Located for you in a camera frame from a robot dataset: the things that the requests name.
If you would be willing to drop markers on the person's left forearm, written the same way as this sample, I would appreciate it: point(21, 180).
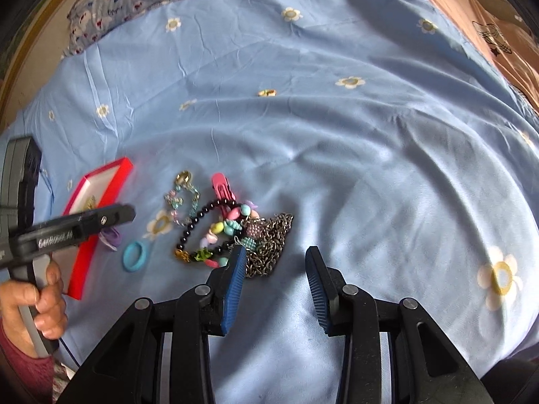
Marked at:
point(21, 374)

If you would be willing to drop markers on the red cardboard box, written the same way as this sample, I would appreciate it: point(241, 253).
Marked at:
point(86, 269)

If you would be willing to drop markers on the cartoon print pillow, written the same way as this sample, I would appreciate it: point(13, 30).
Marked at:
point(126, 0)

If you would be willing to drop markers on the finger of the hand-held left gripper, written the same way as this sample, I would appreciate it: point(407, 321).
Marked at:
point(113, 216)

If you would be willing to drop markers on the pink hair clip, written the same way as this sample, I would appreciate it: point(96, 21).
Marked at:
point(221, 187)

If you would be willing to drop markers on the person's left hand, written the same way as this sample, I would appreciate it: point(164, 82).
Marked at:
point(52, 303)

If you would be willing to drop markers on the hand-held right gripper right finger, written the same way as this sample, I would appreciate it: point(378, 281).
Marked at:
point(318, 290)

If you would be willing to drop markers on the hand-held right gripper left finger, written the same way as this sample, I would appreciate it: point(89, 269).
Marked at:
point(233, 290)

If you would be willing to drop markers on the pink printed blanket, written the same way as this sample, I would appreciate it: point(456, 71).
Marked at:
point(484, 8)

